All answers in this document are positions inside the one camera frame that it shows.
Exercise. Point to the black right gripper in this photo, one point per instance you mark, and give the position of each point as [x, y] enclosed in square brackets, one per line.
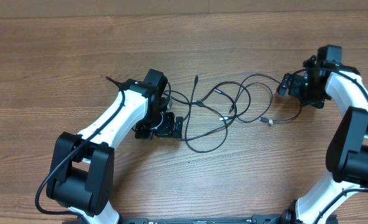
[287, 84]

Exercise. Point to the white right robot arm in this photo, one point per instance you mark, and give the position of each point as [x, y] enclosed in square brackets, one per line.
[347, 154]

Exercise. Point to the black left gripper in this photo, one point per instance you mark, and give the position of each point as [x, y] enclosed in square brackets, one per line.
[167, 131]

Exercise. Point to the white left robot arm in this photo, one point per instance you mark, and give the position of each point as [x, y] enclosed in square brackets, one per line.
[82, 166]

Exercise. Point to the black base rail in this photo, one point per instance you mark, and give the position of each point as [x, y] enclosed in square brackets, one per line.
[218, 219]

